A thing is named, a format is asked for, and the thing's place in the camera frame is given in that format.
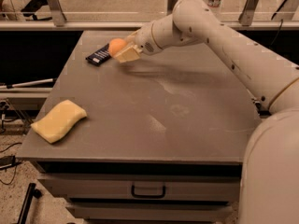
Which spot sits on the black drawer handle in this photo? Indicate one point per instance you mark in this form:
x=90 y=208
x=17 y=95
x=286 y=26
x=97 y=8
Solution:
x=147 y=192

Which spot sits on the metal railing post right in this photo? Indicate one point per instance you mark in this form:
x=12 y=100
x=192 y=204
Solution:
x=247 y=14

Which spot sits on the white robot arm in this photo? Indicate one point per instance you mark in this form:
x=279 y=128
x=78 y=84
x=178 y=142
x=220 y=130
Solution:
x=269 y=186

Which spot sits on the metal railing post left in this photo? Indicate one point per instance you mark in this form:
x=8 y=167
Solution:
x=57 y=13

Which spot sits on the person in background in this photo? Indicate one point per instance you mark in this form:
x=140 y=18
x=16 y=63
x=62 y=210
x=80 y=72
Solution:
x=18 y=2

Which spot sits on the dark blue rxbar wrapper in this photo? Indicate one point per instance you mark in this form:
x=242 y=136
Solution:
x=100 y=56

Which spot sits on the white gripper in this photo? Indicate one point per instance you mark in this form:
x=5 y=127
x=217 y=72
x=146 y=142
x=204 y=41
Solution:
x=145 y=39

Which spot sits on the orange fruit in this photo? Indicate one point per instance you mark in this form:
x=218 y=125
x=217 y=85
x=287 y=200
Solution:
x=115 y=45

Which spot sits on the grey metal rod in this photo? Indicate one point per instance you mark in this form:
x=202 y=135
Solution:
x=27 y=84

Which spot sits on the yellow sponge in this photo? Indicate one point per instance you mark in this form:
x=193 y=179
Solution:
x=59 y=121

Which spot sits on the grey cabinet with drawers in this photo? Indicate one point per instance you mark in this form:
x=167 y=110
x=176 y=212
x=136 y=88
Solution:
x=178 y=119

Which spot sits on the black floor bar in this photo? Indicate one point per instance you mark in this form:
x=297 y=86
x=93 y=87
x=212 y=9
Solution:
x=31 y=193

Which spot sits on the black power adapter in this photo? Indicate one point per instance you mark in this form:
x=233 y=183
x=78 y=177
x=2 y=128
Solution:
x=7 y=162

